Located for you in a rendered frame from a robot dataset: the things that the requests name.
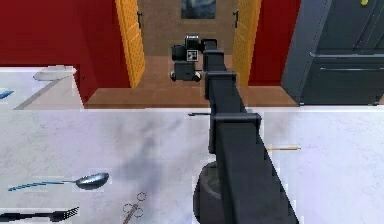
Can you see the orange room door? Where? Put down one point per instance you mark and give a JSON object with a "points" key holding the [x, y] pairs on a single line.
{"points": [[131, 43], [245, 43]]}

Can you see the white plate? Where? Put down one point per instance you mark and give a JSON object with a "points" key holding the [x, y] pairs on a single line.
{"points": [[53, 74]]}

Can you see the thin black utensil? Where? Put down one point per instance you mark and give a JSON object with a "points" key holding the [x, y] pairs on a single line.
{"points": [[200, 114]]}

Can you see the small yellow fridge magnet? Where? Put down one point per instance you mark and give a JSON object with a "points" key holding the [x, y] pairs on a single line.
{"points": [[364, 2]]}

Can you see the dark framed wall picture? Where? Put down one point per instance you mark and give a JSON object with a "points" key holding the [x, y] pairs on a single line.
{"points": [[198, 8]]}

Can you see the dark grey refrigerator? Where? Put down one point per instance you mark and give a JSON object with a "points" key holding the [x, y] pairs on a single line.
{"points": [[343, 83]]}

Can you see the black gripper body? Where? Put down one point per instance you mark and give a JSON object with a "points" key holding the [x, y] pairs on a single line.
{"points": [[183, 70]]}

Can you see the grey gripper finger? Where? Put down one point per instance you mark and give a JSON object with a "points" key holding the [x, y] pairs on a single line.
{"points": [[173, 76], [198, 76]]}

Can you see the thin wooden stick utensil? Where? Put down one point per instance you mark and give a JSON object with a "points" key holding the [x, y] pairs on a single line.
{"points": [[283, 148]]}

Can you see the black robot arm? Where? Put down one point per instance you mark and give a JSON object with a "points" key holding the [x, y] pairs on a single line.
{"points": [[233, 150]]}

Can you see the black fork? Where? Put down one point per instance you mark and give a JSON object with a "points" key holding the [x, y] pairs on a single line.
{"points": [[56, 215]]}

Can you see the blue flat utensil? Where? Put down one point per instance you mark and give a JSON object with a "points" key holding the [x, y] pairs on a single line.
{"points": [[5, 94]]}

